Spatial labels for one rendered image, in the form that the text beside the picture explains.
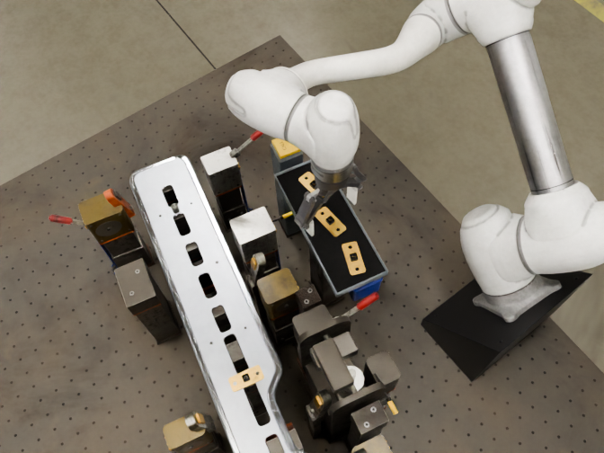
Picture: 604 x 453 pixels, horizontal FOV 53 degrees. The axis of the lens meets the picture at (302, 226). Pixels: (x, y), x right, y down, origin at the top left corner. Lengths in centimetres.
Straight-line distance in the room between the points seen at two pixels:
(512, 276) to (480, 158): 152
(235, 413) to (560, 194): 92
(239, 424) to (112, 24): 275
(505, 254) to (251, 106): 76
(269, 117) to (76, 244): 112
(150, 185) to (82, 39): 206
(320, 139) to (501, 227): 64
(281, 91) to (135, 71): 236
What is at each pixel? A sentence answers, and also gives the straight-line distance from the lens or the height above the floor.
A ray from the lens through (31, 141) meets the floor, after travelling 339.
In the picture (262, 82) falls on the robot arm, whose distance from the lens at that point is 120.
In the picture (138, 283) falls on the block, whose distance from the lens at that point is 163.
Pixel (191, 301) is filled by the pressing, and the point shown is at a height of 100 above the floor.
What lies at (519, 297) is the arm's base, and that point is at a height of 98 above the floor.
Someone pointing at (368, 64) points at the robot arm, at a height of 147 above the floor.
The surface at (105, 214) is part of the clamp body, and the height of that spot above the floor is 106.
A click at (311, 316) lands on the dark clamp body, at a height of 108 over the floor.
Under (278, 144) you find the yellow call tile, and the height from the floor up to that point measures 116.
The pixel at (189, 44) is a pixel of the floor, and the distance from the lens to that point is 356.
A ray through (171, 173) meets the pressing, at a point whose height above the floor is 100.
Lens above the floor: 248
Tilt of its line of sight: 62 degrees down
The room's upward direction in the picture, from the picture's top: 3 degrees counter-clockwise
